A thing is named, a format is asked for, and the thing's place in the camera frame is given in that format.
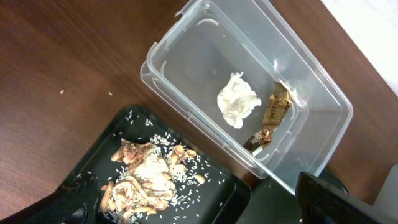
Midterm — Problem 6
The round black serving tray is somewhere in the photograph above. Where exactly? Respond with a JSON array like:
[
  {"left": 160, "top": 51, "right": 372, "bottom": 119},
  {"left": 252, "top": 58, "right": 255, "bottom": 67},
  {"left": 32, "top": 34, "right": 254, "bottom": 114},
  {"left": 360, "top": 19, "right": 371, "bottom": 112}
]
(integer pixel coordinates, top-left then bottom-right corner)
[{"left": 236, "top": 169, "right": 349, "bottom": 224}]

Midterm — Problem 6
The gold snack wrapper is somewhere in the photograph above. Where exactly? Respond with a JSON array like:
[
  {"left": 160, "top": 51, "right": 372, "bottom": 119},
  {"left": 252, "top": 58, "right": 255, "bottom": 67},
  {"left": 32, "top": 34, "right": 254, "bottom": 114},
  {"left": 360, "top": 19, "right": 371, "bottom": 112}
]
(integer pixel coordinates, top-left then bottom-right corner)
[{"left": 243, "top": 82, "right": 292, "bottom": 156}]

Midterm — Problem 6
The nuts and rice food waste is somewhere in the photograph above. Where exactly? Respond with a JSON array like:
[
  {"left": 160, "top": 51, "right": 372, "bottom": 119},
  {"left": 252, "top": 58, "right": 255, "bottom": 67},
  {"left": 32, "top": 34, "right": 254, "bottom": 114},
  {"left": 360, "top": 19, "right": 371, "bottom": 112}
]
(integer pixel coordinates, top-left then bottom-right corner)
[{"left": 97, "top": 139, "right": 198, "bottom": 223}]

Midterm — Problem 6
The white tissue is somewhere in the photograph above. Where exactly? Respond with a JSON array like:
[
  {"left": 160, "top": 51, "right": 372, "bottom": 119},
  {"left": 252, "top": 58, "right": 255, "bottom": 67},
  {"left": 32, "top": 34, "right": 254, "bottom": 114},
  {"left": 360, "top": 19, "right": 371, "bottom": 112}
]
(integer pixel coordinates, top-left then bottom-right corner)
[{"left": 216, "top": 72, "right": 262, "bottom": 129}]

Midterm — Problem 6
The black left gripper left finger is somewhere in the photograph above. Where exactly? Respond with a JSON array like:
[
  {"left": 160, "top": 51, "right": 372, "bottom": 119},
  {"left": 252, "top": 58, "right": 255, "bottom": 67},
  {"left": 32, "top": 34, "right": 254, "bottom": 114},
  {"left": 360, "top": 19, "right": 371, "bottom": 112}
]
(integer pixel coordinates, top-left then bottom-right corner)
[{"left": 1, "top": 174, "right": 100, "bottom": 224}]

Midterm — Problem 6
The clear plastic waste bin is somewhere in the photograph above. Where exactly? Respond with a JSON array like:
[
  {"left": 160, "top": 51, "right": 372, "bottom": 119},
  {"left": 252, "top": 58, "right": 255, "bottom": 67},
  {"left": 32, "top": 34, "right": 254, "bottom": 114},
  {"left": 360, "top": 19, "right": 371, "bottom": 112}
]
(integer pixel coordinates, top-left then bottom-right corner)
[{"left": 141, "top": 0, "right": 353, "bottom": 193}]

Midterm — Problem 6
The black rectangular tray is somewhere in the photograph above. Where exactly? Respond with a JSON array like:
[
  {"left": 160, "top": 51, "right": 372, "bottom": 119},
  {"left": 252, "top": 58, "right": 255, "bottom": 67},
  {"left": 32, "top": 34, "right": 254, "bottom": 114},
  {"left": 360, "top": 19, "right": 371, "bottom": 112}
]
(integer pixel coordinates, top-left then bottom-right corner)
[{"left": 62, "top": 105, "right": 251, "bottom": 223}]

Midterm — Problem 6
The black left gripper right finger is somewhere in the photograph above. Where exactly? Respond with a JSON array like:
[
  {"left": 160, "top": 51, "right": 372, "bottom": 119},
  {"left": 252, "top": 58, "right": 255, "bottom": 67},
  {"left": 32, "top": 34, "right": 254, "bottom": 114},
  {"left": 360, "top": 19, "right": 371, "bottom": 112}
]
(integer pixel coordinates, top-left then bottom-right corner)
[{"left": 295, "top": 172, "right": 392, "bottom": 224}]

